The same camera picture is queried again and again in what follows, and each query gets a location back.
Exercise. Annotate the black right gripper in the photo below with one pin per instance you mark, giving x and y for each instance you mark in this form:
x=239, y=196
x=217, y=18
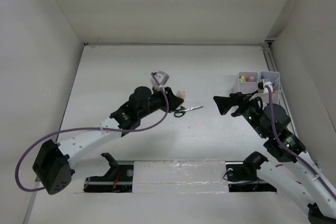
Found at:
x=224, y=103

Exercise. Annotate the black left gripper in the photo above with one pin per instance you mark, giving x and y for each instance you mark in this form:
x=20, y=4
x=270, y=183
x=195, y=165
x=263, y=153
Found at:
x=172, y=100

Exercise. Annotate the black handled scissors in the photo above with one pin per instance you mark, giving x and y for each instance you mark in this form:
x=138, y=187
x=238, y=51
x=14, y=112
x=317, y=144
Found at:
x=181, y=111

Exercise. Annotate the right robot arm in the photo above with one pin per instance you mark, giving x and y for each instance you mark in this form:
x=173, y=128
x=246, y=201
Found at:
x=296, y=174

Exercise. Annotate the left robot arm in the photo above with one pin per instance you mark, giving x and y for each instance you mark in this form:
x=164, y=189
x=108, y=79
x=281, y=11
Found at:
x=58, y=164

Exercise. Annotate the white divided container left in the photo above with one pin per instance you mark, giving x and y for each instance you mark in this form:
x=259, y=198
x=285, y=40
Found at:
x=246, y=87

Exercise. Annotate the white divided container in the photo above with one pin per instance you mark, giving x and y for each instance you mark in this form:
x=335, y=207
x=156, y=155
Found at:
x=246, y=87
x=272, y=80

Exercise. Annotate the white divided container right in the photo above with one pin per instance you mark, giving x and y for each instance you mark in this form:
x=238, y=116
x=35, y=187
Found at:
x=272, y=80

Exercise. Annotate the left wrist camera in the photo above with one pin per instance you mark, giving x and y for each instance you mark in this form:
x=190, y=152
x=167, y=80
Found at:
x=159, y=79

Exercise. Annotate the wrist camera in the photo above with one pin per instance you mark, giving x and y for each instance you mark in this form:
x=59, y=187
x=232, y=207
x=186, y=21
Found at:
x=264, y=88
x=159, y=79

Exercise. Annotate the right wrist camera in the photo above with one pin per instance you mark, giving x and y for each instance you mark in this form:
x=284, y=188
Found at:
x=264, y=88

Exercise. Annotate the aluminium rail right side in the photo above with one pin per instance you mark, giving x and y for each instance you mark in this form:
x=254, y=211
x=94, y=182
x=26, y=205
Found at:
x=271, y=66

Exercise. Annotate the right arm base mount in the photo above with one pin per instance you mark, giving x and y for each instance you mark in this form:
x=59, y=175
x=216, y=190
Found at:
x=242, y=175

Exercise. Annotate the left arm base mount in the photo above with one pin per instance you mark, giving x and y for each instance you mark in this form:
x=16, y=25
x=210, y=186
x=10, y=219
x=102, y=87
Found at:
x=117, y=179

